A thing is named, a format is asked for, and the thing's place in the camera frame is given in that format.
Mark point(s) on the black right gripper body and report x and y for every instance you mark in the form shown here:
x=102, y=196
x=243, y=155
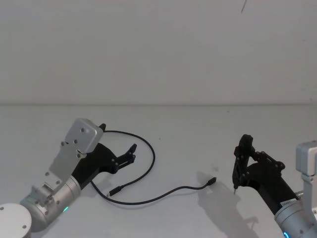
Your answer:
x=270, y=183

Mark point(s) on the white table cloth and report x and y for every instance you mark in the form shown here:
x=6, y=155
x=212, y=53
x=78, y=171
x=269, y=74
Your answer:
x=173, y=138

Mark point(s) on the white backdrop curtain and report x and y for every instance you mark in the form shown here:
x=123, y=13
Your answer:
x=148, y=49

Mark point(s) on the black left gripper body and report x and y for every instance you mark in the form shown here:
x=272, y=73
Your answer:
x=97, y=161

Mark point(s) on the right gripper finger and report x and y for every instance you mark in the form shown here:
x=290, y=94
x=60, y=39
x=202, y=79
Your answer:
x=239, y=171
x=246, y=143

